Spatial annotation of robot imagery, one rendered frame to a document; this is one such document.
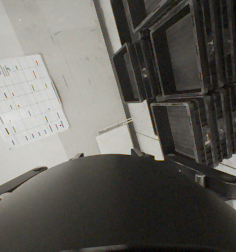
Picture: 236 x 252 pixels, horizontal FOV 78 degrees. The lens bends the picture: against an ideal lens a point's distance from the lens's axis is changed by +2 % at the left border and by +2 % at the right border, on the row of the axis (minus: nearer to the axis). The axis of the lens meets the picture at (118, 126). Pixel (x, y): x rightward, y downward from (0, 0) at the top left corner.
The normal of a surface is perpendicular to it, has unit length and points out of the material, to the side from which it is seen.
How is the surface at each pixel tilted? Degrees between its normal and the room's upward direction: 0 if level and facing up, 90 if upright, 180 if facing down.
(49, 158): 90
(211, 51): 90
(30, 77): 90
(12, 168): 90
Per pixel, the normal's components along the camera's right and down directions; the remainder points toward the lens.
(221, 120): 0.36, 0.14
